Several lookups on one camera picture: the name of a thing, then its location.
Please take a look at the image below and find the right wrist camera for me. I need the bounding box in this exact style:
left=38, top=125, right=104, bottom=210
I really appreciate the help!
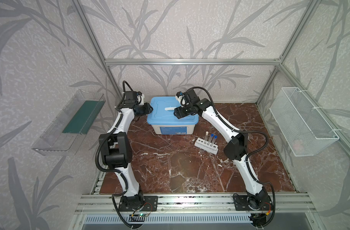
left=176, top=92, right=186, bottom=106

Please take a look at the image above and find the clear acrylic wall shelf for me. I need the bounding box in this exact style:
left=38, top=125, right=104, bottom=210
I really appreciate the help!
left=32, top=90, right=106, bottom=156

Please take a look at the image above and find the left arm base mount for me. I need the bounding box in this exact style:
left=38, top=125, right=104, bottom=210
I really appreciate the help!
left=118, top=195, right=158, bottom=212

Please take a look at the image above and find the white plastic storage bin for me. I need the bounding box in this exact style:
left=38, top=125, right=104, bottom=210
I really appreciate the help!
left=152, top=125, right=196, bottom=135

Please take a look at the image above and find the white wire mesh basket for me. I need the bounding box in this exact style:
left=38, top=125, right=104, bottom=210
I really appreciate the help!
left=270, top=87, right=340, bottom=157

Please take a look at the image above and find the white test tube rack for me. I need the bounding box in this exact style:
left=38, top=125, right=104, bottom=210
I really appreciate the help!
left=194, top=138, right=219, bottom=155

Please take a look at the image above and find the blue plastic bin lid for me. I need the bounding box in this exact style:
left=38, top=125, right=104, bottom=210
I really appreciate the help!
left=147, top=96, right=199, bottom=125

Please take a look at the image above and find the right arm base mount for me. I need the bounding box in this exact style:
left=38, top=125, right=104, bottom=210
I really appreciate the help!
left=232, top=194, right=273, bottom=212

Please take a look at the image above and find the blue-capped test tube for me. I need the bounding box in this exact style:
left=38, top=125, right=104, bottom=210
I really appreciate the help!
left=211, top=135, right=217, bottom=146
left=208, top=134, right=214, bottom=145

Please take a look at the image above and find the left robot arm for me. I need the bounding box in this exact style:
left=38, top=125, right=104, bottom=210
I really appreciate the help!
left=95, top=81, right=153, bottom=209

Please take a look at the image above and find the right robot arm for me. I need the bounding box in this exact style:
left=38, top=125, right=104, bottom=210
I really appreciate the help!
left=174, top=86, right=269, bottom=210

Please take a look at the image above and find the aluminium front rail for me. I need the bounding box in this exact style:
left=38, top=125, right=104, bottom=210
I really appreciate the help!
left=74, top=193, right=317, bottom=214

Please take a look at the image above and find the cork-stoppered glass test tube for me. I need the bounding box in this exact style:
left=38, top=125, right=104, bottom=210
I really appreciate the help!
left=204, top=131, right=209, bottom=144

